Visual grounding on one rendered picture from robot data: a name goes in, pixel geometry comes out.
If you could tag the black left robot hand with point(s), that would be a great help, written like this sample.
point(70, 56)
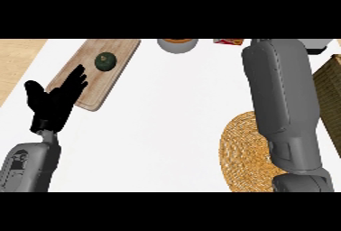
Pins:
point(52, 102)

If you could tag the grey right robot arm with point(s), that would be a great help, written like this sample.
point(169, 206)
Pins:
point(281, 99)

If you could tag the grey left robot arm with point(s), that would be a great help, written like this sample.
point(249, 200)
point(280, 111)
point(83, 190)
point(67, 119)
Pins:
point(27, 168)

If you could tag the round woven orange placemat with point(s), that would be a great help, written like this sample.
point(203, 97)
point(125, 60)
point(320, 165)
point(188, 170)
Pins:
point(243, 156)

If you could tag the brown wicker basket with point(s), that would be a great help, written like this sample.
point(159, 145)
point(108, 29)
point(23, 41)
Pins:
point(330, 99)

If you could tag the wooden cutting board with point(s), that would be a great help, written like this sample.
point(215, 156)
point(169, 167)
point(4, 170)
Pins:
point(98, 69)

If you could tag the dark green round vegetable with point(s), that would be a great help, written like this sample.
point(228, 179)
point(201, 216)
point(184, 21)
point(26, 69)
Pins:
point(105, 61)

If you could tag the grey bowl with orange content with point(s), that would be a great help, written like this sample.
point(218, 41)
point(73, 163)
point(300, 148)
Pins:
point(178, 45)

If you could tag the red and yellow box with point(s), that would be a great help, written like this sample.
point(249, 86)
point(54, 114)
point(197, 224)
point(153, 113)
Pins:
point(229, 41)

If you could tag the grey and black appliance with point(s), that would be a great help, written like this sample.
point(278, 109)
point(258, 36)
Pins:
point(318, 45)

